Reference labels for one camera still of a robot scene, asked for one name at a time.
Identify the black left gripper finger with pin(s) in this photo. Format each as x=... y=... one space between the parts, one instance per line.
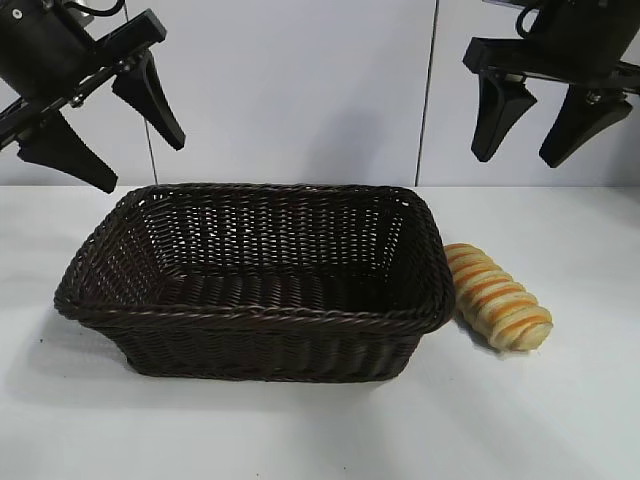
x=65 y=150
x=150 y=95

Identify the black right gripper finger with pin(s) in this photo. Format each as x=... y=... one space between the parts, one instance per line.
x=580 y=125
x=500 y=110

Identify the dark brown wicker basket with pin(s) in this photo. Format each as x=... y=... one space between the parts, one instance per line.
x=250 y=345

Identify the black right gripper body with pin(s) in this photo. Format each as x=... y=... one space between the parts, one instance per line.
x=585 y=45

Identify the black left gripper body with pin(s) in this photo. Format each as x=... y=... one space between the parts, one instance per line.
x=35 y=45

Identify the long striped bread loaf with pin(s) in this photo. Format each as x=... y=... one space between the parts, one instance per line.
x=500 y=310

